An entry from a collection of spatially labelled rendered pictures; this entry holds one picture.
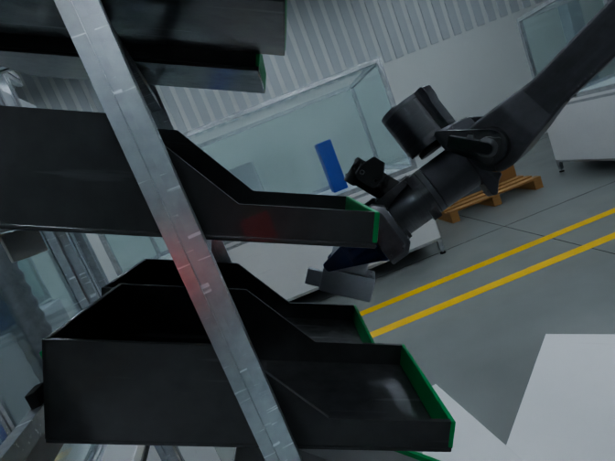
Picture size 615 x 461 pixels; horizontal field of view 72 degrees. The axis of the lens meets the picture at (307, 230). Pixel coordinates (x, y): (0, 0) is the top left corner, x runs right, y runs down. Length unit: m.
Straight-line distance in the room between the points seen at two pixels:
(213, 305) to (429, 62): 9.24
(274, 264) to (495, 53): 7.20
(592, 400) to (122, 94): 0.85
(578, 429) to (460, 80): 8.98
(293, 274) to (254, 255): 0.42
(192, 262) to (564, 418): 0.74
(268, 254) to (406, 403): 3.78
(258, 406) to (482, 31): 9.82
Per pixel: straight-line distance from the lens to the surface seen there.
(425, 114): 0.51
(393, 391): 0.41
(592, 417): 0.88
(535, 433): 0.86
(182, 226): 0.25
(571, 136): 6.07
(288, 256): 4.14
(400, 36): 9.36
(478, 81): 9.76
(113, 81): 0.26
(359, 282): 0.52
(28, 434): 0.40
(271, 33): 0.35
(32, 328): 1.33
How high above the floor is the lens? 1.42
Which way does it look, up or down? 10 degrees down
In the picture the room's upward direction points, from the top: 22 degrees counter-clockwise
